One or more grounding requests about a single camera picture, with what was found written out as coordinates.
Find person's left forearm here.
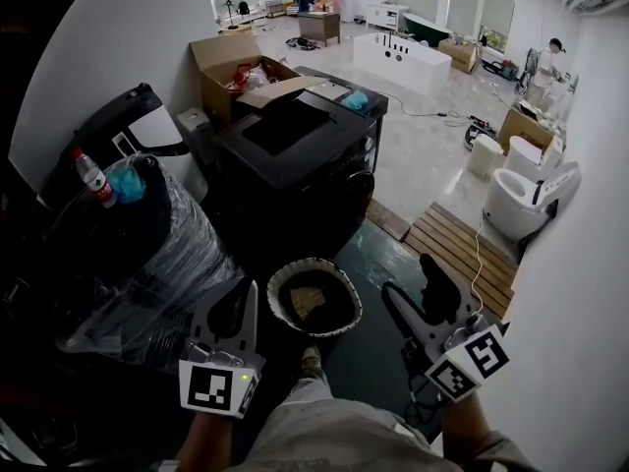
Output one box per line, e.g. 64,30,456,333
172,408,233,472

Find blue crumpled cloth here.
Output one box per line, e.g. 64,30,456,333
104,156,147,207

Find plastic-wrapped black appliance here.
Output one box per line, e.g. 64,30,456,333
44,150,245,366

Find blue crumpled glove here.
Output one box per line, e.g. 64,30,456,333
340,90,371,113

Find wooden slat mat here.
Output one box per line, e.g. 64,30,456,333
401,201,521,322

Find yellowish cloth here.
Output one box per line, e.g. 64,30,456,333
288,286,329,322

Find standing fan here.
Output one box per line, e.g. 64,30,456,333
215,0,241,32

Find black and white curved panel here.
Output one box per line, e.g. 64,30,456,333
40,82,192,208

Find brown wooden board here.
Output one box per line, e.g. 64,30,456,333
365,198,413,243

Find white rimmed round basket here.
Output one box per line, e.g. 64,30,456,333
265,258,364,339

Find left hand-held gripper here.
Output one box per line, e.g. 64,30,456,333
178,275,267,420

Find dark green floor mat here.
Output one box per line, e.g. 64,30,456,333
321,216,497,442

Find white drawer cabinet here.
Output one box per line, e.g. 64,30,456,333
366,3,411,32

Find white rectangular bathtub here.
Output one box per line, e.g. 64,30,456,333
352,31,454,93

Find large open cardboard box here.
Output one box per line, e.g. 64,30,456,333
188,30,302,128

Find black detergent drawer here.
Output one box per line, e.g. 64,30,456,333
295,157,348,196

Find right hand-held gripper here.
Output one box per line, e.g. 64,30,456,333
381,253,510,405

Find white plastic bin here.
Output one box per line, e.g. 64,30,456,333
466,133,506,180

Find person's beige shoe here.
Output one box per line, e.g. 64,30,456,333
300,345,324,379

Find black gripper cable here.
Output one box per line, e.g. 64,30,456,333
401,340,446,428

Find cardboard box with white parts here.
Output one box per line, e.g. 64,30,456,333
497,100,559,155

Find thin floor cable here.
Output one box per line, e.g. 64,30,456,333
398,96,474,128

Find person's grey trousers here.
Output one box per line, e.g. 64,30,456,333
230,371,542,472

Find black flat sheet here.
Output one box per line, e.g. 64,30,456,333
242,89,339,157

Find black round floor device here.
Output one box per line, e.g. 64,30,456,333
461,114,501,150

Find white power cable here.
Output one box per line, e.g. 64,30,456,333
469,211,487,315

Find white toilet with open lid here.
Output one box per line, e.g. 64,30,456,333
483,160,583,243

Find green freestanding bathtub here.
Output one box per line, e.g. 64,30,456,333
401,12,452,48

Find clear water bottle red label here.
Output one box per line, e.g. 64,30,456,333
72,147,119,209

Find black cable bundle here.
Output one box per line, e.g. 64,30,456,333
285,36,321,53

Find grey white upright unit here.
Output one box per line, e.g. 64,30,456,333
175,107,213,202

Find person's right forearm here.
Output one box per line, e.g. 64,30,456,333
438,389,493,461

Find black washing machine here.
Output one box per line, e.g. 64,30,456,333
209,65,390,277

